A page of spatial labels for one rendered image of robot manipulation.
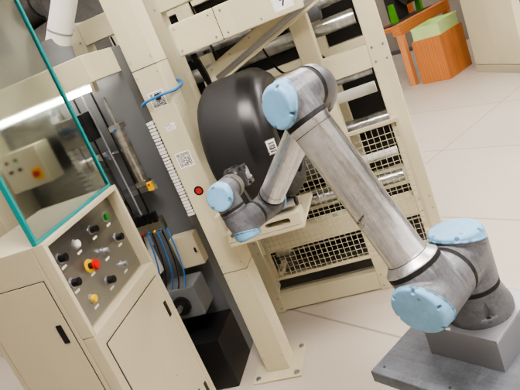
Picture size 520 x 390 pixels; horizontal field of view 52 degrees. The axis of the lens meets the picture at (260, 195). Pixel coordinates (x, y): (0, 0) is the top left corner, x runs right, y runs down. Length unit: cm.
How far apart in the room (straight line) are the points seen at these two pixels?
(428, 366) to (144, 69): 162
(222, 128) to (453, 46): 614
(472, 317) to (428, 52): 654
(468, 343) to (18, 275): 142
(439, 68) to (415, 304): 668
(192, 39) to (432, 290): 170
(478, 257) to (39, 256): 134
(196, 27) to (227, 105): 53
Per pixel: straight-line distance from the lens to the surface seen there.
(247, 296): 270
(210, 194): 175
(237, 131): 215
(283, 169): 168
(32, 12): 562
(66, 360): 210
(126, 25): 243
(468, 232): 149
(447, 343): 166
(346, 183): 133
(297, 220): 234
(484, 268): 153
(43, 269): 193
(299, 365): 290
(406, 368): 170
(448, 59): 789
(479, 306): 158
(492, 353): 160
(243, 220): 176
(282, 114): 133
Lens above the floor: 166
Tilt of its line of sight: 17 degrees down
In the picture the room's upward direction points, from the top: 22 degrees counter-clockwise
